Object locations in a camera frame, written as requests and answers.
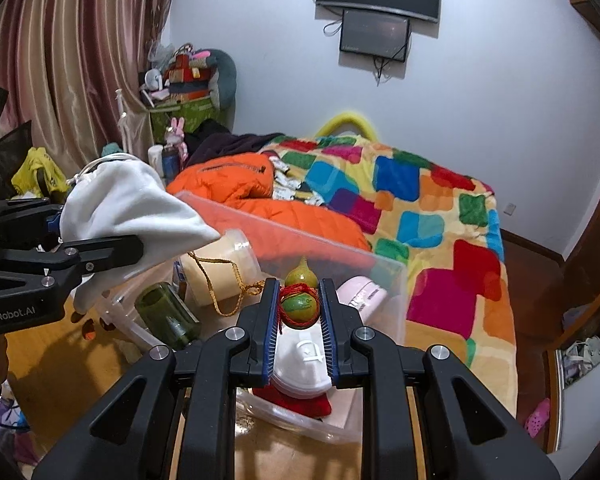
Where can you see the yellow foam tube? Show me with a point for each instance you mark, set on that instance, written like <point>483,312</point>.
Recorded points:
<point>347,117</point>

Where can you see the colourful patchwork blanket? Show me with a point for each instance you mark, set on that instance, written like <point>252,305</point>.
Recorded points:
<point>430,220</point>

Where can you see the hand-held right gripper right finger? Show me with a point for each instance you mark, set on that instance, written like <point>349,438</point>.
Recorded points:
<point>328,337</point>

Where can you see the white rack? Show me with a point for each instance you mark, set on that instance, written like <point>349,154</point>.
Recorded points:
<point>125,120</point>

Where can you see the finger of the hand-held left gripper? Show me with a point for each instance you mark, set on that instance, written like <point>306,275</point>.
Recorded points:
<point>105,252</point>
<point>25,216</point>

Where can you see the dark cloth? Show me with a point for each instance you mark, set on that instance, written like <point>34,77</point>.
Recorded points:
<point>220,142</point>

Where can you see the white moulded mask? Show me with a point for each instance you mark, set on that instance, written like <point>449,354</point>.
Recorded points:
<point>302,365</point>

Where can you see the small black wall monitor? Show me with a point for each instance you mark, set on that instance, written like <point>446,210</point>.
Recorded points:
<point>375,35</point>

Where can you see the orange puffer jacket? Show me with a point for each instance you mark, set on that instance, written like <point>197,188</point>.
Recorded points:
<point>260,200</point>

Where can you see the pink rabbit toy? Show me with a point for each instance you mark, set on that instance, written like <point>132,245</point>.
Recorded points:
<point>177,132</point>

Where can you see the red cloth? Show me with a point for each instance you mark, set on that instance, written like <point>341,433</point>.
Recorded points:
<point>300,402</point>

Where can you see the pink round case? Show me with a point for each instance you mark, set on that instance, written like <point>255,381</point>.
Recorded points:
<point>361,294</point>

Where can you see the pink slipper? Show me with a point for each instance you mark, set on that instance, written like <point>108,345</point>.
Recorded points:
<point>536,417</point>

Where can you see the wooden wardrobe shelf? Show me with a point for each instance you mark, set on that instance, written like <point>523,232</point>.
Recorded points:
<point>550,370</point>

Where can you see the stack of colourful boxes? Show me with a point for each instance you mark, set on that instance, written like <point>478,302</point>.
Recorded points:
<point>185,77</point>

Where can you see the small white desk fan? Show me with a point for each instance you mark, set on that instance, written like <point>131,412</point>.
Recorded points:
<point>152,80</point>

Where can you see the wooden desktop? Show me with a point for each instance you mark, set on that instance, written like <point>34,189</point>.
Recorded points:
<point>55,365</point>

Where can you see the white bottle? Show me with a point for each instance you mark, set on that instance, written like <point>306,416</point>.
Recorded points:
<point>155,160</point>

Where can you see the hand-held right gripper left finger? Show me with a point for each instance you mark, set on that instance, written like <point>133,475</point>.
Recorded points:
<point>275,332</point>

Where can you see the white cloth pouch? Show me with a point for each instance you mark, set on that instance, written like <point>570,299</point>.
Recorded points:
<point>130,205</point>

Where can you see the white wardrobe door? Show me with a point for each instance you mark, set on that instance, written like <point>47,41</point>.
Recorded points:
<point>585,410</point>

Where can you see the round plastic tub purple label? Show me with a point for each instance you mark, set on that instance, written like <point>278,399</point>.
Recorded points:
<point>220,272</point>

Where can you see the yellow bag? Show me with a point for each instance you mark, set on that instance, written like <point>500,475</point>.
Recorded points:
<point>35,172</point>

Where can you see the black plastic sheet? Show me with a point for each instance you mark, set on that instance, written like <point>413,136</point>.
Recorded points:
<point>5,155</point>

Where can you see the white shoes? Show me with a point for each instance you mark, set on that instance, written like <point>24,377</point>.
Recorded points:
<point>582,352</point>

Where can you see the green glass bottle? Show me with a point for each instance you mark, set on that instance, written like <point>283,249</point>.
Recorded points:
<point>167,315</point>

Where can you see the clear plastic storage box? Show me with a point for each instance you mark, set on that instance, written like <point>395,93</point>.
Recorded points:
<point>380,300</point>

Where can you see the striped pink curtain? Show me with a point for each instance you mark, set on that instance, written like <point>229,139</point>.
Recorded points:
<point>80,60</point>

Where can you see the blue bottle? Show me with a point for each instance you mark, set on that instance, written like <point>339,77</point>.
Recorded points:
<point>170,165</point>

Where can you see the purple printed bag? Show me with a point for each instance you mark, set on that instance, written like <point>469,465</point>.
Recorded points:
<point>7,422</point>

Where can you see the green storage box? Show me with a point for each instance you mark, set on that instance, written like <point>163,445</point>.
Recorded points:
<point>180,115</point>

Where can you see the grey cushion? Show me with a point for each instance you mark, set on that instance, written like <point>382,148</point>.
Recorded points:
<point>227,77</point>

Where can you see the white wall socket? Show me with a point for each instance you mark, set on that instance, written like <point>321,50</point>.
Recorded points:
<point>509,209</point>

